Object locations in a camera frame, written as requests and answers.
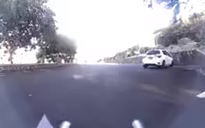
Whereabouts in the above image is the grey asphalt road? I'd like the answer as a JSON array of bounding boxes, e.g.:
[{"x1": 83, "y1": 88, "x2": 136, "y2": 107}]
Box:
[{"x1": 0, "y1": 63, "x2": 205, "y2": 128}]

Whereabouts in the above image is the white car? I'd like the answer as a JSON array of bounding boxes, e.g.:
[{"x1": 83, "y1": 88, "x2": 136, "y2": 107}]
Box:
[{"x1": 141, "y1": 48, "x2": 175, "y2": 70}]

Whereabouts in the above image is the bushy hillside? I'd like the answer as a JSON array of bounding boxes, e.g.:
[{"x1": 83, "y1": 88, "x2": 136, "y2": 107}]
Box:
[{"x1": 97, "y1": 6, "x2": 205, "y2": 65}]

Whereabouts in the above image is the row of trees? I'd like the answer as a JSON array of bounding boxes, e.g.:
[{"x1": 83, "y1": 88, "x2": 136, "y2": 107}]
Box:
[{"x1": 0, "y1": 0, "x2": 78, "y2": 65}]

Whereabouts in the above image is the low stone wall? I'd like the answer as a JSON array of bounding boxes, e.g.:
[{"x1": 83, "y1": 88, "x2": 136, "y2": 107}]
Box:
[{"x1": 0, "y1": 63, "x2": 78, "y2": 75}]

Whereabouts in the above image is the grey stone retaining wall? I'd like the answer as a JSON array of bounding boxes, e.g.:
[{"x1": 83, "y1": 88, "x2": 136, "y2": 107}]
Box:
[{"x1": 118, "y1": 48, "x2": 205, "y2": 83}]

